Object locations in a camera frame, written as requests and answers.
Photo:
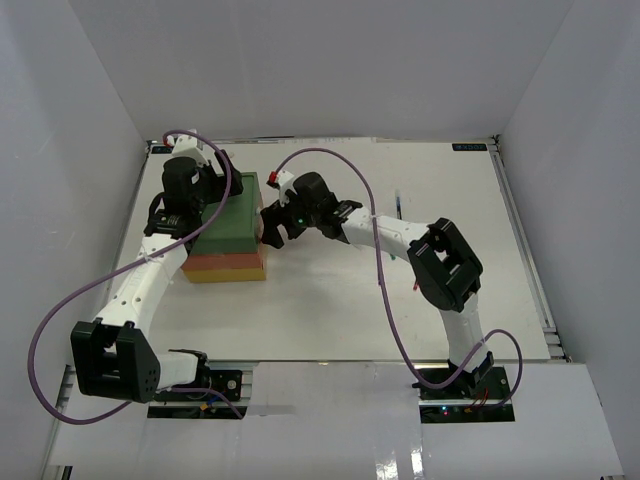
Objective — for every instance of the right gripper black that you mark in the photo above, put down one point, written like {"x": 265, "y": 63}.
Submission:
{"x": 276, "y": 215}

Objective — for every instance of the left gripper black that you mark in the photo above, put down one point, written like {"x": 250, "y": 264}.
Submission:
{"x": 220, "y": 183}

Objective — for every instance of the green drawer cabinet box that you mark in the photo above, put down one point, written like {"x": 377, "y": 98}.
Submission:
{"x": 230, "y": 249}

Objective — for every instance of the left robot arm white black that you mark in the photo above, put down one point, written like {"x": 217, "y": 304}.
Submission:
{"x": 112, "y": 354}

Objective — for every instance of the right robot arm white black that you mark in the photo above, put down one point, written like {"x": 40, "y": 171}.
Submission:
{"x": 445, "y": 267}

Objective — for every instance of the left black corner label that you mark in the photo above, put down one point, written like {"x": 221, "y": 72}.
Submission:
{"x": 161, "y": 150}

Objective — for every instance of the black corner label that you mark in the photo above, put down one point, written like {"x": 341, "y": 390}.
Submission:
{"x": 161, "y": 150}
{"x": 468, "y": 147}

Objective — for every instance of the right black corner label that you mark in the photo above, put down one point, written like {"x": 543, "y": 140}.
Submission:
{"x": 468, "y": 147}

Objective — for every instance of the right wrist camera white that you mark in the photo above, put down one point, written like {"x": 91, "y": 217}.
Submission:
{"x": 282, "y": 181}

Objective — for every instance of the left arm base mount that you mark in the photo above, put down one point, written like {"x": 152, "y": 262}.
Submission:
{"x": 227, "y": 398}

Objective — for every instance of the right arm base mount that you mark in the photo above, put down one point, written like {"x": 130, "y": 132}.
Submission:
{"x": 455, "y": 405}

